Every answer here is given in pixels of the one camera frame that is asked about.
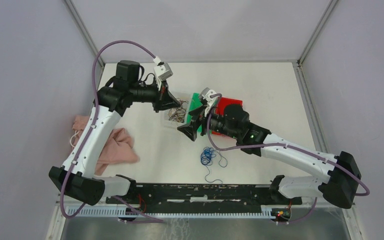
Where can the clear plastic bin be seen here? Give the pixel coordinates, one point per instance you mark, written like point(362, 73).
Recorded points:
point(176, 117)

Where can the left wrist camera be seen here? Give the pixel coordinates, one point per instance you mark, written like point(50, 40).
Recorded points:
point(162, 71)

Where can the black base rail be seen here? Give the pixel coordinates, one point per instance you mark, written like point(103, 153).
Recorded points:
point(176, 198)

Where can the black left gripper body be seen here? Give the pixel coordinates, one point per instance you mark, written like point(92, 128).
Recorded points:
point(158, 96)

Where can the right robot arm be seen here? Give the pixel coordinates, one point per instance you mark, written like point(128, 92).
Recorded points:
point(335, 178)

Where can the pink cloth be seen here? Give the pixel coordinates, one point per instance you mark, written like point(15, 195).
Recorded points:
point(118, 149)

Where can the red plastic bin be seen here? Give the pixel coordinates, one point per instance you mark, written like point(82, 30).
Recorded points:
point(228, 101)

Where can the green plastic bin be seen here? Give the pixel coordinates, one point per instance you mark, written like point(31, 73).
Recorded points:
point(195, 103)

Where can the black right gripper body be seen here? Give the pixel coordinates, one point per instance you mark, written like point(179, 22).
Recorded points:
point(200, 119)

